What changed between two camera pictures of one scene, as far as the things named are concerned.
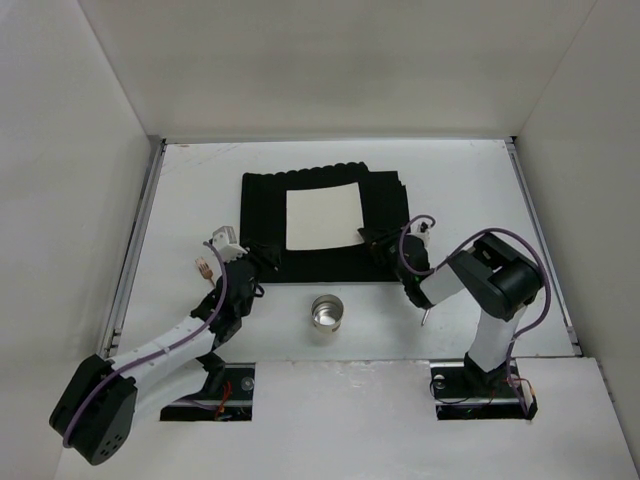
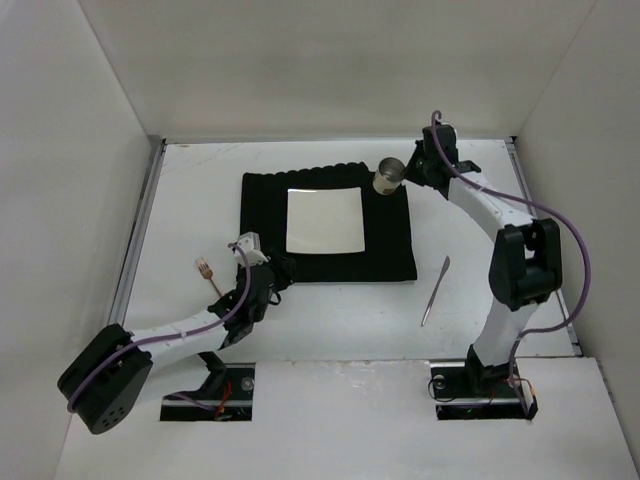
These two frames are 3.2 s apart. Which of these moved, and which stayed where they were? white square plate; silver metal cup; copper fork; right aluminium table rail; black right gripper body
Moved: silver metal cup; black right gripper body
Stayed: white square plate; right aluminium table rail; copper fork
